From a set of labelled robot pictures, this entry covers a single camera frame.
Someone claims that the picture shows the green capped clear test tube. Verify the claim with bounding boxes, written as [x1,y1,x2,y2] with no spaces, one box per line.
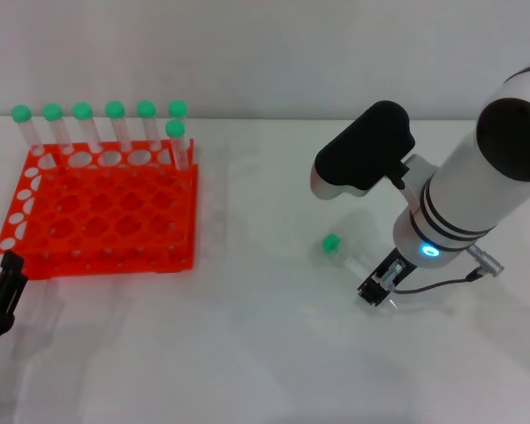
[136,100,163,151]
[165,119,191,172]
[321,233,398,310]
[104,101,133,152]
[42,102,74,155]
[167,100,190,133]
[11,104,55,171]
[72,102,102,154]

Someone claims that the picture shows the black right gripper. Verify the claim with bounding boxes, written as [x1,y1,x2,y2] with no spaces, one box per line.
[356,246,420,308]

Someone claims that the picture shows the gray cable with metal plug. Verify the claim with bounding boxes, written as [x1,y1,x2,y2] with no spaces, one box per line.
[390,246,505,296]

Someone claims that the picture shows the black white wrist camera housing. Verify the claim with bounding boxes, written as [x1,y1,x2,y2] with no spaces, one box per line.
[310,100,417,202]

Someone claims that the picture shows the orange test tube rack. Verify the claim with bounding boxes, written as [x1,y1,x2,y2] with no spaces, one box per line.
[0,139,200,280]

